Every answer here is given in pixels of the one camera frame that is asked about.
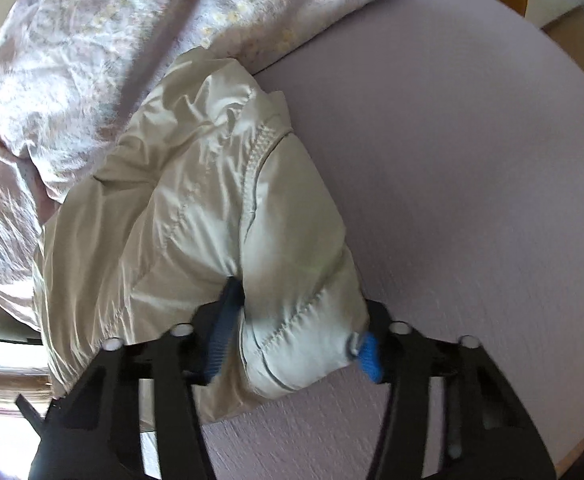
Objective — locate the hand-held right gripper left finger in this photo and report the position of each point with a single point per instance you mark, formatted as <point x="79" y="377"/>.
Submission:
<point x="218" y="322"/>

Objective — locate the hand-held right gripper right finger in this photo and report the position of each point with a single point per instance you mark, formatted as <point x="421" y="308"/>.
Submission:
<point x="369" y="356"/>

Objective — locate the pale grey puffer jacket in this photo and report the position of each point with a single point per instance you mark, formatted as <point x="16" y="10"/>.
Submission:
<point x="187" y="210"/>

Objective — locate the bed with lavender sheet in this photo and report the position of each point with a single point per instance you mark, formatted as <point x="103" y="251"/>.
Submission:
<point x="471" y="185"/>

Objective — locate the wooden television cabinet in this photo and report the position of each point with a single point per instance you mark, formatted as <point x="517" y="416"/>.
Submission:
<point x="2" y="380"/>

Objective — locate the pink floral duvet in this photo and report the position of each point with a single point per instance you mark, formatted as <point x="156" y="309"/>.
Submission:
<point x="97" y="60"/>

